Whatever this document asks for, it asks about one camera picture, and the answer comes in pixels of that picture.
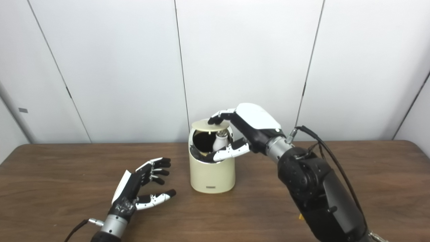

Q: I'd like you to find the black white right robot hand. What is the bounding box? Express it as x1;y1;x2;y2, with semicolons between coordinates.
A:
208;103;286;162

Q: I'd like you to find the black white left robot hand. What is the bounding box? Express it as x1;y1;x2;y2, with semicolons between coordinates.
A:
108;157;177;222

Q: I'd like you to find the small white plastic bottle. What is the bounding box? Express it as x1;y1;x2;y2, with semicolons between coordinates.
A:
213;131;229;152

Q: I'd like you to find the cream round bin lid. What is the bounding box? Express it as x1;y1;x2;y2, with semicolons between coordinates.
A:
191;119;230;131

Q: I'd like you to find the black bin liner bag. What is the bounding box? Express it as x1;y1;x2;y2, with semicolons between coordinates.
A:
190;130;234;163

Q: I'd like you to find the cream lidded trash can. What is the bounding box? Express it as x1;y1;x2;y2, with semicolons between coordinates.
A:
188;120;236;194

